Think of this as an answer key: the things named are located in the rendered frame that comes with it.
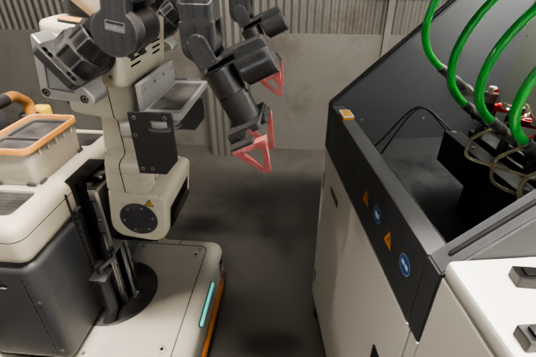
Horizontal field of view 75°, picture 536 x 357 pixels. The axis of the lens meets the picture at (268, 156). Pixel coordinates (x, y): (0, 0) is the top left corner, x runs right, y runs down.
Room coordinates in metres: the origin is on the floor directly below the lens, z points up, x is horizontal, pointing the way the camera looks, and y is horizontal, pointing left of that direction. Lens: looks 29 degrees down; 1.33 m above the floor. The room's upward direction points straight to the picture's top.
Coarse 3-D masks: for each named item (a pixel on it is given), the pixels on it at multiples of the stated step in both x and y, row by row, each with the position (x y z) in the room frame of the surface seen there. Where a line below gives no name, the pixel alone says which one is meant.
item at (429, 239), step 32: (352, 128) 0.83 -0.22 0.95; (352, 160) 0.76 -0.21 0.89; (384, 160) 0.67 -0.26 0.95; (352, 192) 0.73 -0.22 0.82; (384, 192) 0.55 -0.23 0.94; (384, 224) 0.53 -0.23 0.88; (416, 224) 0.45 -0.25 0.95; (384, 256) 0.50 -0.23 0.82; (416, 256) 0.41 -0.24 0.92; (416, 288) 0.38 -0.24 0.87
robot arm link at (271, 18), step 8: (240, 8) 1.00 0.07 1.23; (272, 8) 1.03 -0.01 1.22; (240, 16) 1.00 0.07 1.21; (248, 16) 1.00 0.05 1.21; (256, 16) 1.02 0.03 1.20; (264, 16) 1.02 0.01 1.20; (272, 16) 1.01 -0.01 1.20; (280, 16) 1.01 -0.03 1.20; (240, 24) 1.00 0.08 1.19; (248, 24) 1.00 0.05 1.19; (264, 24) 1.01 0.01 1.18; (272, 24) 1.00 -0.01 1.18; (280, 24) 1.00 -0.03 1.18; (272, 32) 1.01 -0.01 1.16; (280, 32) 1.01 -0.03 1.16
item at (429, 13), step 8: (432, 0) 0.70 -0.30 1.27; (432, 8) 0.69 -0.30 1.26; (424, 16) 0.70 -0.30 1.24; (432, 16) 0.70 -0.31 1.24; (424, 24) 0.70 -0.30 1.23; (424, 32) 0.69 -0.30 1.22; (424, 40) 0.69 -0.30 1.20; (424, 48) 0.70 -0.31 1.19; (432, 56) 0.69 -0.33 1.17; (432, 64) 0.70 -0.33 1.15; (440, 64) 0.70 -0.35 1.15
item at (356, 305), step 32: (320, 224) 1.00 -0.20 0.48; (352, 224) 0.69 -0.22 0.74; (320, 256) 0.96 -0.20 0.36; (352, 256) 0.66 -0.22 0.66; (320, 288) 0.91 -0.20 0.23; (352, 288) 0.63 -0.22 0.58; (384, 288) 0.47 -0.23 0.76; (352, 320) 0.59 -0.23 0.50; (384, 320) 0.45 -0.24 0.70; (352, 352) 0.56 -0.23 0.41; (384, 352) 0.42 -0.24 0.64
